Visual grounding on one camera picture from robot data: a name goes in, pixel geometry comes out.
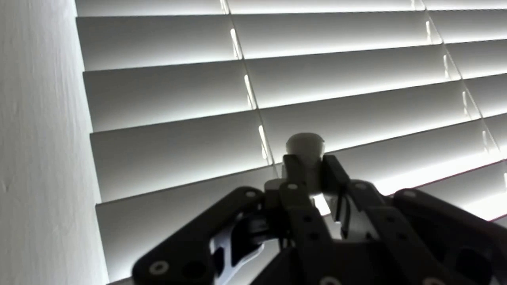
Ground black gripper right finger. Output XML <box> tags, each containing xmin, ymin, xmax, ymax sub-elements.
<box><xmin>320</xmin><ymin>156</ymin><xmax>507</xmax><ymax>285</ymax></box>

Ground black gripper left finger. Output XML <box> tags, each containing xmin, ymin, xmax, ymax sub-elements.
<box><xmin>131</xmin><ymin>156</ymin><xmax>339</xmax><ymax>285</ymax></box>

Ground white window blinds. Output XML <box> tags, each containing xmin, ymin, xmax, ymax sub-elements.
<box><xmin>76</xmin><ymin>0</ymin><xmax>507</xmax><ymax>285</ymax></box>

